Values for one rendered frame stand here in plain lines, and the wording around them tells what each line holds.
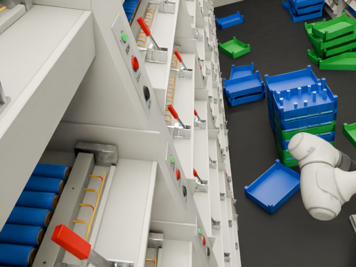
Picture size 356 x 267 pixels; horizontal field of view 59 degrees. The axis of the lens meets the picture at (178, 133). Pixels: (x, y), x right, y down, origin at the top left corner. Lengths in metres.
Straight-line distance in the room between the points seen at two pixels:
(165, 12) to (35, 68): 0.66
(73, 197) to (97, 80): 0.13
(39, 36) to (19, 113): 0.09
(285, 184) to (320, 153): 0.95
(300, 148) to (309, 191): 0.15
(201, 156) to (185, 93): 0.21
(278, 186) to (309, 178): 0.98
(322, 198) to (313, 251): 0.81
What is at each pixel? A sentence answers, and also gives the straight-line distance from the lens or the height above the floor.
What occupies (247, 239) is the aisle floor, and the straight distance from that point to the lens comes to 1.83.
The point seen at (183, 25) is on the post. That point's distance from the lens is 1.06.
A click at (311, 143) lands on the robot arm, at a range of 1.10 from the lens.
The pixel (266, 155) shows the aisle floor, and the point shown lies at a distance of 2.20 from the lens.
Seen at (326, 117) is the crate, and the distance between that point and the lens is 1.92.
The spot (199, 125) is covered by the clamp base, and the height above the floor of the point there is 0.92.
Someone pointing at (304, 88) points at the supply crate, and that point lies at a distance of 2.00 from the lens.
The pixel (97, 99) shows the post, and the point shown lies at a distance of 0.36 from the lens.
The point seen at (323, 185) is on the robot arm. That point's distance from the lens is 1.02.
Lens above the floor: 1.58
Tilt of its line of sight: 38 degrees down
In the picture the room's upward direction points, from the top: 19 degrees counter-clockwise
